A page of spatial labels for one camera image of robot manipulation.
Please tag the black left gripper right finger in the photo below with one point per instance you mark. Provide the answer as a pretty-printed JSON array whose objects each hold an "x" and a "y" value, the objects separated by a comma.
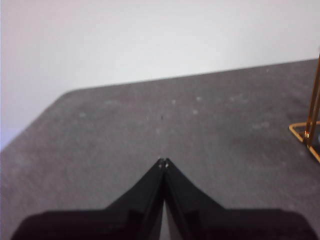
[{"x": 220, "y": 222}]

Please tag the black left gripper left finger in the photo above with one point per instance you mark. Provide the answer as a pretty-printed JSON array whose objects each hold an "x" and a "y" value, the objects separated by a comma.
[{"x": 112, "y": 222}]

